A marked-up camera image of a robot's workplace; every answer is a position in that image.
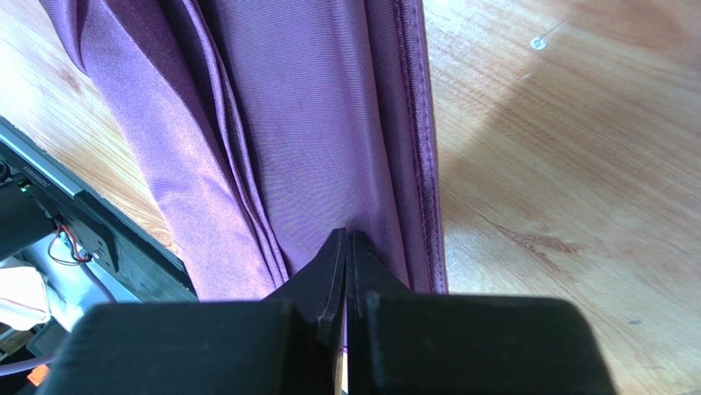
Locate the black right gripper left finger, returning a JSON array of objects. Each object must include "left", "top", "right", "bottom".
[{"left": 38, "top": 229, "right": 346, "bottom": 394}]

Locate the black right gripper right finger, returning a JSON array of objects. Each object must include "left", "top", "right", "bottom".
[{"left": 346, "top": 232, "right": 615, "bottom": 394}]

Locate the purple cloth napkin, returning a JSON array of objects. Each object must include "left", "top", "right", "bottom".
[{"left": 43, "top": 1, "right": 447, "bottom": 300}]

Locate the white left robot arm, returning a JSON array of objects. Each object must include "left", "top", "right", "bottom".
[{"left": 1, "top": 180, "right": 61, "bottom": 261}]

